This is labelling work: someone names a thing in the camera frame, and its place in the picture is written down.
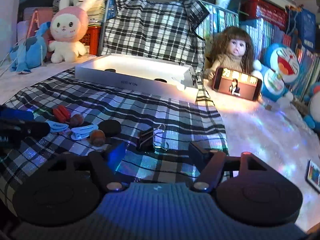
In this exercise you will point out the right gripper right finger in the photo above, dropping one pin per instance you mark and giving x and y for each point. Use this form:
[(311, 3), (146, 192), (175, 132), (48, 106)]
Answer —
[(199, 156)]

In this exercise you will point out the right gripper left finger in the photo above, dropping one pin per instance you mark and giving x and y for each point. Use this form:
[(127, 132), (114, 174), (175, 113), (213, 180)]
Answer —
[(115, 155)]

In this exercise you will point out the black round puck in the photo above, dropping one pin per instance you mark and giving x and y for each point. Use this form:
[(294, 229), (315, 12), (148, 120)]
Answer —
[(110, 128)]

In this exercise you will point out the black binder clip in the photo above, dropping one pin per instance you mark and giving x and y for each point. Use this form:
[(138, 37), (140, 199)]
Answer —
[(146, 140)]

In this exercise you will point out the light blue hair clip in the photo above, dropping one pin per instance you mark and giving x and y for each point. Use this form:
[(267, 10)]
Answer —
[(56, 127), (79, 133)]

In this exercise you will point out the brown round nut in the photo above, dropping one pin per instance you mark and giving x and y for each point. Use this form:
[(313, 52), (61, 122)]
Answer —
[(76, 120), (97, 138)]

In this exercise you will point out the black white plaid cloth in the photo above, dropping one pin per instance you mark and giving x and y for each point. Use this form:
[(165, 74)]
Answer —
[(144, 28)]

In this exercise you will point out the blue plush animal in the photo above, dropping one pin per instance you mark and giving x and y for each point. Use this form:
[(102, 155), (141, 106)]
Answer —
[(30, 53)]

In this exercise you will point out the red cased smartphone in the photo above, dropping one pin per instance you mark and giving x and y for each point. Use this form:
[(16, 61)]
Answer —
[(238, 84)]

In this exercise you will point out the white shallow box tray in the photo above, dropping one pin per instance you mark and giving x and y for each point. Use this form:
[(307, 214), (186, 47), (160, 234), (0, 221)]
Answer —
[(141, 74)]

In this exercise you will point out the pink handbag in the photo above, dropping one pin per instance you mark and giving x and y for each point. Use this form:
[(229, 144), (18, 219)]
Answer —
[(38, 17)]

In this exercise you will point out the brown haired doll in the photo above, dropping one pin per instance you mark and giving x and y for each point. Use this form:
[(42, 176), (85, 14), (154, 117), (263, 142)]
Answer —
[(232, 49)]

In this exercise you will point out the pink white bunny plush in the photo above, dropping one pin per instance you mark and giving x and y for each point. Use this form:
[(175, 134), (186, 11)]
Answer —
[(68, 27)]

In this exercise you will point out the red orange crate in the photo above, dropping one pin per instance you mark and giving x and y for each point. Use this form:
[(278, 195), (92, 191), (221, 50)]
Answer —
[(91, 39)]

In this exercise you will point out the blue round plush toy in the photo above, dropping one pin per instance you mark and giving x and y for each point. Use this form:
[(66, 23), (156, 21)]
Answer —
[(312, 119)]

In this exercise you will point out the Doraemon plush toy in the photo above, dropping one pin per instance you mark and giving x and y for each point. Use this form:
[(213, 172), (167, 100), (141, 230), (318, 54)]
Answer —
[(278, 69)]

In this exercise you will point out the red plastic basket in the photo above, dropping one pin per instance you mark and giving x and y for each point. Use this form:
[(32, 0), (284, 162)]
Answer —
[(255, 9)]

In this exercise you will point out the blue gift bag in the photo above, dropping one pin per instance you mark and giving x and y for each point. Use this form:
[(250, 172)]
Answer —
[(302, 22)]

